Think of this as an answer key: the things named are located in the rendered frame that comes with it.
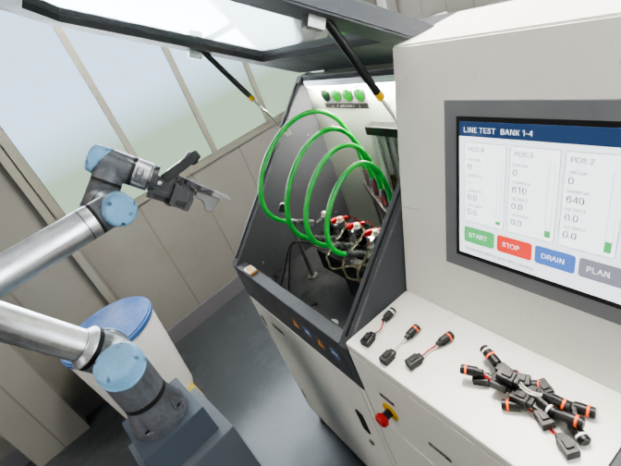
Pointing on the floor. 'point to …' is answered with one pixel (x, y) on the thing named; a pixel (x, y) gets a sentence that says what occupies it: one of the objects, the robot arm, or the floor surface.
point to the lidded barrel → (155, 341)
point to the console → (540, 66)
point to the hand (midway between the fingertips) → (226, 196)
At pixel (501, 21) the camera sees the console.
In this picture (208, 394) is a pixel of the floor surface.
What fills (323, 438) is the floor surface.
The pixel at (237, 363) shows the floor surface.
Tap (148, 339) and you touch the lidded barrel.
